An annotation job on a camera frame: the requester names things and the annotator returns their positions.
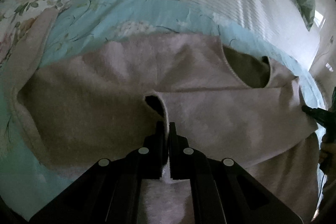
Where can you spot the beige knit sweater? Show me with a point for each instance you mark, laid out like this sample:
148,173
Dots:
104,103

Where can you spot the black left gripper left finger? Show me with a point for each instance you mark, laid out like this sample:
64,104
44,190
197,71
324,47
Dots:
108,192

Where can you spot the white floral quilt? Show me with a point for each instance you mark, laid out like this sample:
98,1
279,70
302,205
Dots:
23,6

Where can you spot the light blue floral bedsheet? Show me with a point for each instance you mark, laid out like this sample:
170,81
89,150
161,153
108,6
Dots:
26,185

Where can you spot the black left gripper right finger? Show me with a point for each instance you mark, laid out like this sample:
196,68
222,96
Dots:
223,191

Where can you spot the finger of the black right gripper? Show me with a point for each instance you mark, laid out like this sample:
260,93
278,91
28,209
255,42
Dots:
317,114

